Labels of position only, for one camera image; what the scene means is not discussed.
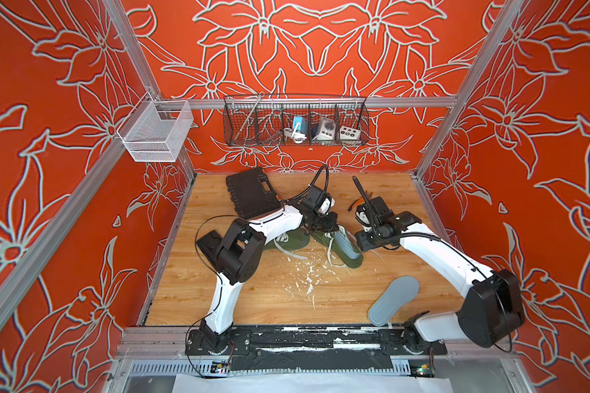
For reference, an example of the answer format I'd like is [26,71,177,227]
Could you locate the green canvas shoe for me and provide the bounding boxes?
[311,224,363,270]
[264,229,310,252]

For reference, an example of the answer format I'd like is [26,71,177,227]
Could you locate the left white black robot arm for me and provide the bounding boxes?
[195,167,339,353]

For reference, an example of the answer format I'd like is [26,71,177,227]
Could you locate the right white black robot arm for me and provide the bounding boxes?
[355,196,526,355]

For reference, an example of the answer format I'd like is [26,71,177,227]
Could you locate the orange black pliers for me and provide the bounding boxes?
[347,197,365,211]

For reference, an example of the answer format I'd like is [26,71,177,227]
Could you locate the black plastic tool case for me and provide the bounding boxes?
[226,167,282,219]

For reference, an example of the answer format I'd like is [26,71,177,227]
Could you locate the white round socket adapter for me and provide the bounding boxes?
[313,117,337,142]

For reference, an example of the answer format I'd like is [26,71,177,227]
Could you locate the blue white box in basket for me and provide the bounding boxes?
[292,116,308,135]

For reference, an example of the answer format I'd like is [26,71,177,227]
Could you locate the white dotted cube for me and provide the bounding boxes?
[339,126,361,143]

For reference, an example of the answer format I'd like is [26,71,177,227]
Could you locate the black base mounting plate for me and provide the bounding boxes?
[185,325,447,375]

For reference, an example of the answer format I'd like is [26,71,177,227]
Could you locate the black wire wall basket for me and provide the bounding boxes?
[223,93,370,147]

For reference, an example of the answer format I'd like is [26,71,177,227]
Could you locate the clear plastic wall bin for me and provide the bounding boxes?
[117,101,194,163]

